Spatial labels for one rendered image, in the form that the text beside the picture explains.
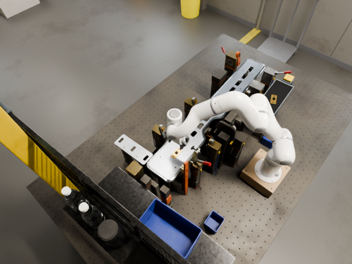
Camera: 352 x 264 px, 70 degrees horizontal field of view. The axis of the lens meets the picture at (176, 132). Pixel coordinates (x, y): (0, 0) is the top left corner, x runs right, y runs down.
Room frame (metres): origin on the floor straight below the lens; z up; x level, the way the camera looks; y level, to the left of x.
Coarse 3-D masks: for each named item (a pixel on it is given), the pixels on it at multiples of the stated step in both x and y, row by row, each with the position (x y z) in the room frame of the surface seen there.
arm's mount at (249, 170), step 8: (264, 152) 0.93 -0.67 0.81; (256, 160) 0.87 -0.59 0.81; (248, 168) 0.81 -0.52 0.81; (288, 168) 0.79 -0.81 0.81; (240, 176) 0.78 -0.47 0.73; (248, 176) 0.75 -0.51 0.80; (256, 176) 0.74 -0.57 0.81; (256, 184) 0.69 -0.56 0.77; (264, 184) 0.67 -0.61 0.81; (272, 184) 0.67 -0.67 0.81; (264, 192) 0.64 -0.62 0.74; (272, 192) 0.61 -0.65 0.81
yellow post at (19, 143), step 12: (0, 108) 0.69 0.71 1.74; (0, 120) 0.67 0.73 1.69; (12, 120) 0.69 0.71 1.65; (0, 132) 0.64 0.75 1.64; (12, 132) 0.67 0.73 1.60; (24, 132) 0.70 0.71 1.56; (12, 144) 0.64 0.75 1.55; (24, 144) 0.67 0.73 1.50; (24, 156) 0.64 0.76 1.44; (36, 156) 0.67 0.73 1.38; (36, 168) 0.63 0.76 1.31; (48, 168) 0.67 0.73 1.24; (48, 180) 0.63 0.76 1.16; (60, 180) 0.67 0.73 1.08; (60, 192) 0.63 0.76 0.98
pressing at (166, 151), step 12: (252, 60) 1.76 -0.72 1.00; (240, 72) 1.62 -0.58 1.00; (252, 72) 1.61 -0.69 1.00; (228, 84) 1.48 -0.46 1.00; (240, 84) 1.48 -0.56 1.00; (192, 132) 1.03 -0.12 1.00; (168, 144) 0.93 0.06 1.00; (192, 144) 0.92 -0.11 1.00; (156, 156) 0.84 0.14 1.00; (168, 156) 0.84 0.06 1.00; (180, 156) 0.83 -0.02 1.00; (156, 168) 0.75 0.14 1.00; (168, 168) 0.75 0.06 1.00; (180, 168) 0.74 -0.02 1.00; (168, 180) 0.66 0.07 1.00
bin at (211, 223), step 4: (212, 212) 0.51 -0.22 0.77; (208, 216) 0.48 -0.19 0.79; (212, 216) 0.50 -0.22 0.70; (216, 216) 0.49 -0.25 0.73; (220, 216) 0.48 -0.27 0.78; (208, 220) 0.48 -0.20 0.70; (212, 220) 0.47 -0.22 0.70; (216, 220) 0.47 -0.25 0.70; (220, 220) 0.47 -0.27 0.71; (224, 220) 0.45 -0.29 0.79; (204, 224) 0.44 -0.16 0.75; (208, 224) 0.45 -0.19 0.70; (212, 224) 0.45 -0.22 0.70; (216, 224) 0.44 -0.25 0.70; (220, 224) 0.44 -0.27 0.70; (208, 228) 0.41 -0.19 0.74; (212, 228) 0.40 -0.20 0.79; (216, 228) 0.42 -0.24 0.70; (212, 232) 0.39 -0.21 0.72; (216, 232) 0.39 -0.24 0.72
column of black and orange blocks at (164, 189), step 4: (160, 188) 0.53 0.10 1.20; (164, 188) 0.53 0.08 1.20; (168, 188) 0.53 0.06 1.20; (160, 192) 0.52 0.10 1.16; (164, 192) 0.50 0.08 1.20; (168, 192) 0.51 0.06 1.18; (160, 196) 0.52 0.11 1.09; (164, 196) 0.50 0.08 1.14; (168, 196) 0.51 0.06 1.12; (164, 200) 0.50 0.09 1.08; (168, 200) 0.50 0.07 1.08; (168, 204) 0.50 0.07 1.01
